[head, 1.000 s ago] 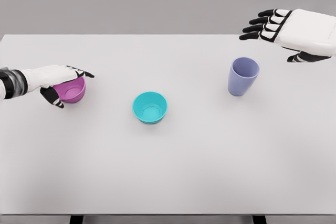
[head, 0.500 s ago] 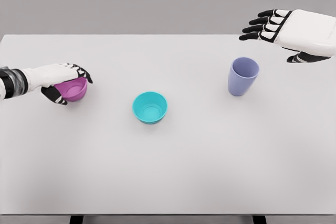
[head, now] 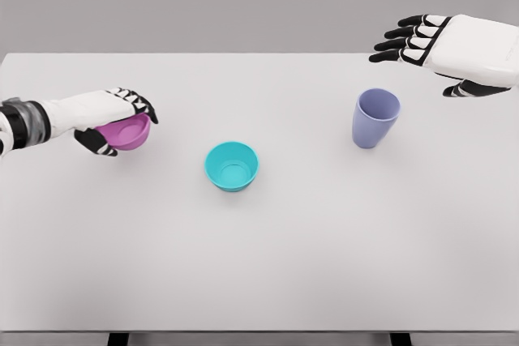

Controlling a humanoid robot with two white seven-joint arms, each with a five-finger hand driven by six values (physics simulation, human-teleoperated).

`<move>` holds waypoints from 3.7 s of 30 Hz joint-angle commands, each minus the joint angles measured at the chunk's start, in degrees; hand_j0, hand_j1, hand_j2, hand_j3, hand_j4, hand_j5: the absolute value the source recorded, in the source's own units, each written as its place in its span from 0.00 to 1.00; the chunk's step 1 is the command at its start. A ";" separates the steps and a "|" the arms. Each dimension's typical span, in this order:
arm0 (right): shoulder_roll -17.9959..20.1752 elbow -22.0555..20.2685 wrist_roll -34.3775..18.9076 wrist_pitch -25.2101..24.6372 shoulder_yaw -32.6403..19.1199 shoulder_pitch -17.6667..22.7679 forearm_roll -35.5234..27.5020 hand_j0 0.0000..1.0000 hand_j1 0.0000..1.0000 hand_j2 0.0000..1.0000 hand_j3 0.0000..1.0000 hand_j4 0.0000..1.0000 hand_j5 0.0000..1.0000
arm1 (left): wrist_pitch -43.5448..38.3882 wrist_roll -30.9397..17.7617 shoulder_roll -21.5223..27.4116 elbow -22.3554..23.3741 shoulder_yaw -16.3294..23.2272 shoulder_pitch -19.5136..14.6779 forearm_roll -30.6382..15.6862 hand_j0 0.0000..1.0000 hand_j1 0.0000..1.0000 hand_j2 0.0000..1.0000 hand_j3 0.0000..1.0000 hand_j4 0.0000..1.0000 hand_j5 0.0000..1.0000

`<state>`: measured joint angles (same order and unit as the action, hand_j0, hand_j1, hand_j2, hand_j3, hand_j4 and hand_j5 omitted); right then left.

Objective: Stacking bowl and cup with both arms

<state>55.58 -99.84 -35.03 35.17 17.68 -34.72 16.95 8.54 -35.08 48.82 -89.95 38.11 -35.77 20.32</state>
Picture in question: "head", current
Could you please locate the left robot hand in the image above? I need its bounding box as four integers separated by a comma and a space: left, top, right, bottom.
71, 87, 160, 158

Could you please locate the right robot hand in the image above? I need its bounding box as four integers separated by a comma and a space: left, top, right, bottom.
368, 14, 519, 99

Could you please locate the pink bowl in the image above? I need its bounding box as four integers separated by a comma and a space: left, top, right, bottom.
94, 113, 152, 152

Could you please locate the lavender cup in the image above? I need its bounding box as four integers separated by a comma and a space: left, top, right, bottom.
351, 88, 401, 151

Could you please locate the teal bowl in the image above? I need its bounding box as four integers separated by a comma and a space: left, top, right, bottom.
204, 141, 260, 193

